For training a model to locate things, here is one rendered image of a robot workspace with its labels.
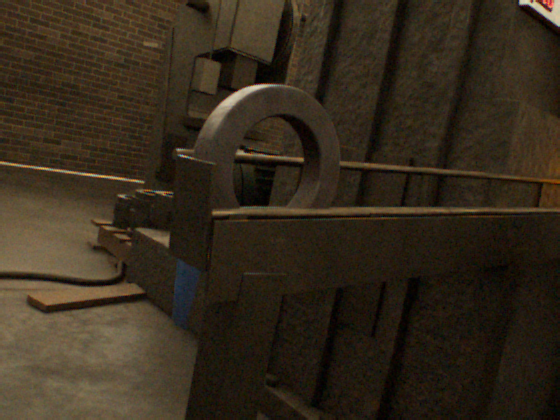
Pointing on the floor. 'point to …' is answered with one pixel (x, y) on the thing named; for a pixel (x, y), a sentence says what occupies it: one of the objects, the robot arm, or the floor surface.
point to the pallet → (114, 232)
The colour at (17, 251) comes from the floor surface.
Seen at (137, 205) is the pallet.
